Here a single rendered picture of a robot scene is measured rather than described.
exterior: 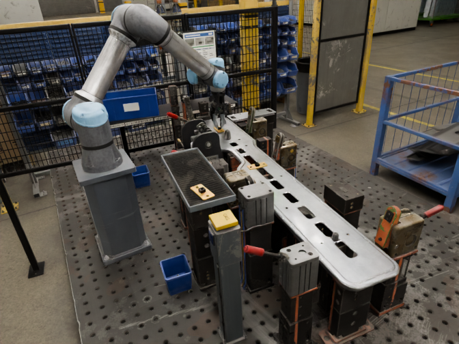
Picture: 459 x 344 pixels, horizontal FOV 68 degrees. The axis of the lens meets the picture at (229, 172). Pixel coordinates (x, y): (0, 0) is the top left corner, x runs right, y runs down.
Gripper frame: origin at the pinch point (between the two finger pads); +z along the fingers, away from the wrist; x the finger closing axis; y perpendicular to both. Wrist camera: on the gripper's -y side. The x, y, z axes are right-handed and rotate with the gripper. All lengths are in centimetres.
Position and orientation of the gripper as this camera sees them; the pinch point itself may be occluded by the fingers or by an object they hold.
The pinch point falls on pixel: (218, 125)
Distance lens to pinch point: 185.3
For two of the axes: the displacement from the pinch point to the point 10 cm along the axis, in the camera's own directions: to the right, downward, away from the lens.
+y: 3.7, 4.4, -8.2
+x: 9.3, -2.2, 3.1
